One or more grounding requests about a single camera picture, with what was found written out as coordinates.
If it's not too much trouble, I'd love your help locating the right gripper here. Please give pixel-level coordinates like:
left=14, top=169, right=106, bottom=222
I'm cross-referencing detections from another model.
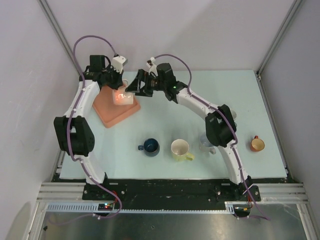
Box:
left=125, top=69, right=167, bottom=98

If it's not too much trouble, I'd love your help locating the large pink mug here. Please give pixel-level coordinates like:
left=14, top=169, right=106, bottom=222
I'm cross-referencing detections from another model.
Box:
left=112, top=79, right=134, bottom=106

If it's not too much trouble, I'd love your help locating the dark blue striped mug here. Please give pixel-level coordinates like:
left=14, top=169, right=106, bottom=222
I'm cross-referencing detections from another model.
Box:
left=137, top=138, right=160, bottom=157

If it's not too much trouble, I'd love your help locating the pale yellow mug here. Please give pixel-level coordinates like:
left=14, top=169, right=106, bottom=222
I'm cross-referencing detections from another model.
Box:
left=170, top=139, right=195, bottom=162

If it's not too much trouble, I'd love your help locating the light grey footed mug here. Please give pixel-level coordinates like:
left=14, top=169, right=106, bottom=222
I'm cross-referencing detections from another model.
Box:
left=199, top=133, right=216, bottom=155

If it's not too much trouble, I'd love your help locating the small orange mug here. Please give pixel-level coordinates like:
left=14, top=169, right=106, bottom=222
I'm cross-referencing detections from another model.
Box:
left=250, top=135, right=265, bottom=152

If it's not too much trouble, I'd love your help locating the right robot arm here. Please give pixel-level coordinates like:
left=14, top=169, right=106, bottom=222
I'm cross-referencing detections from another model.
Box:
left=125, top=63, right=253, bottom=201

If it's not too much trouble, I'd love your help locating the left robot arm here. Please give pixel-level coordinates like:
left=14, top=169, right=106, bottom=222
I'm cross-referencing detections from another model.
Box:
left=53, top=54, right=127, bottom=200

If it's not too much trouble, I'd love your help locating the salmon plastic tray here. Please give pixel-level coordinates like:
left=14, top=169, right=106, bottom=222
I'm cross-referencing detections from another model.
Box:
left=93, top=86, right=141, bottom=128

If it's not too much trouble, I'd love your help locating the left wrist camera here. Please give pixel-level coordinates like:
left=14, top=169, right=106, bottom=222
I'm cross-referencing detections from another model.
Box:
left=111, top=55, right=128, bottom=74

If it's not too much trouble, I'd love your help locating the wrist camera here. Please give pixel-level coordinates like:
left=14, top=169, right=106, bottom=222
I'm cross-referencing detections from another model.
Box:
left=111, top=55, right=128, bottom=74
left=146, top=57, right=158, bottom=76

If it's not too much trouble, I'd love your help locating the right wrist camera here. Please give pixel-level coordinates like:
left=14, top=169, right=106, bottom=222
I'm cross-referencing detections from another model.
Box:
left=146, top=57, right=158, bottom=76

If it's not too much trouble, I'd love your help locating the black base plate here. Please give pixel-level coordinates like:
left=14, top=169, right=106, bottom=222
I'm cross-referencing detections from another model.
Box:
left=82, top=179, right=261, bottom=210

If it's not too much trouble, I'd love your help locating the grey cable duct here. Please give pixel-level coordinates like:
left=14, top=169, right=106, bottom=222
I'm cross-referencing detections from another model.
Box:
left=46, top=202, right=235, bottom=214

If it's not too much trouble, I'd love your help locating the aluminium frame rail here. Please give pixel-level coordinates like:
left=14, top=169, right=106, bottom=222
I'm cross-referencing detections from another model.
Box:
left=36, top=182, right=309, bottom=204

